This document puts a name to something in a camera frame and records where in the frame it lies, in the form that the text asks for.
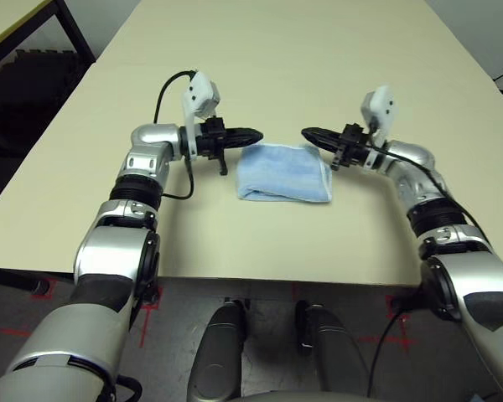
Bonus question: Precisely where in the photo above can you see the black table foot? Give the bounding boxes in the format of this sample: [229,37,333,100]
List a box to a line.
[0,267,51,295]
[389,292,428,313]

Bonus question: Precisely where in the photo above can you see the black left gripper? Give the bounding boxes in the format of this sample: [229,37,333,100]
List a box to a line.
[194,116,264,176]

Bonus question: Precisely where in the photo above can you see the light blue terry towel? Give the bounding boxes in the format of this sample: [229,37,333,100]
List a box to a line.
[236,142,334,205]

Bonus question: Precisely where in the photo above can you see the black foam floor mats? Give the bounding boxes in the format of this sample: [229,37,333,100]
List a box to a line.
[0,48,83,156]

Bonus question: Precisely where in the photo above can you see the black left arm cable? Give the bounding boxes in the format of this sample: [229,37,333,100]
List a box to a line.
[153,70,196,201]

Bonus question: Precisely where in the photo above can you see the beige side table black frame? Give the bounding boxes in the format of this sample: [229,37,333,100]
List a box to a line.
[0,0,97,68]

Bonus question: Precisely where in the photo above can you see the dark grey robot left leg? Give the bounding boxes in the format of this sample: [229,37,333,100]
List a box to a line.
[185,297,249,402]

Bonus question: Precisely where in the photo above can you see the dark grey robot leg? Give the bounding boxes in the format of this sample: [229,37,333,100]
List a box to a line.
[185,297,249,402]
[295,299,372,402]

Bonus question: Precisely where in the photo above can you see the dark grey robot right leg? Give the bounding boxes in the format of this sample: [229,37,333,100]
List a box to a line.
[295,299,372,402]

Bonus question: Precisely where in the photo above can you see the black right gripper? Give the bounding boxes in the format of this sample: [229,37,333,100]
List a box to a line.
[300,122,381,172]

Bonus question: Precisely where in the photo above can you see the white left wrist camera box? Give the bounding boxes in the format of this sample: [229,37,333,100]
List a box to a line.
[179,70,222,162]

